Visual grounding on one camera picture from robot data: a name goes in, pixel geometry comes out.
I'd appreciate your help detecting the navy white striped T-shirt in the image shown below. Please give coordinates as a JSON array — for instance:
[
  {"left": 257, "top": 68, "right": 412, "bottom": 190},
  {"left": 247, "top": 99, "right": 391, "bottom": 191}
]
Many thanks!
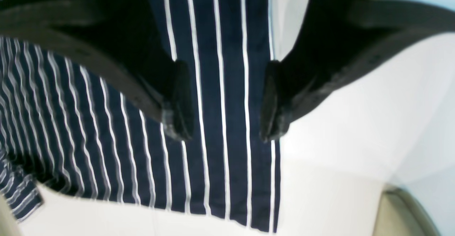
[{"left": 1, "top": 0, "right": 280, "bottom": 234}]

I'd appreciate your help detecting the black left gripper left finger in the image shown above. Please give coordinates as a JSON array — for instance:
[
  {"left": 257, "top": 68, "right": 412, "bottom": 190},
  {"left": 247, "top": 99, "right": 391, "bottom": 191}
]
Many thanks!
[{"left": 1, "top": 0, "right": 194, "bottom": 141}]

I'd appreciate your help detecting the beige chair right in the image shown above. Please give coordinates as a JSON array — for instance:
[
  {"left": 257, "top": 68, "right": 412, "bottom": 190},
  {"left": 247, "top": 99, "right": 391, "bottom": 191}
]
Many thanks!
[{"left": 372, "top": 185, "right": 441, "bottom": 236}]

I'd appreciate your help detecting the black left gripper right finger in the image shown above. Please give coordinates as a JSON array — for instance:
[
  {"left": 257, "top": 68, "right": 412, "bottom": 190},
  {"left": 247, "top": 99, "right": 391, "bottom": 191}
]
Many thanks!
[{"left": 260, "top": 0, "right": 455, "bottom": 142}]

